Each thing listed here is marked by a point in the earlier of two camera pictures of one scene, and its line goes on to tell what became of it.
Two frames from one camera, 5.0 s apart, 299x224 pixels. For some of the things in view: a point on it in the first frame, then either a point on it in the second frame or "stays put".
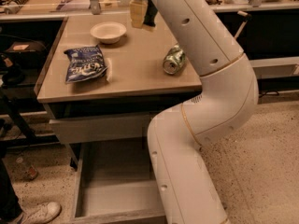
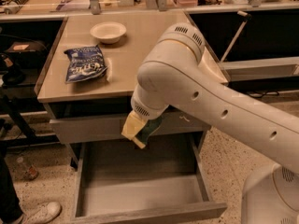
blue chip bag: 84,63 stays put
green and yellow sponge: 150,13 → 148,129
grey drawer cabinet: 104,87 stays put
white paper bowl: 108,32 stays put
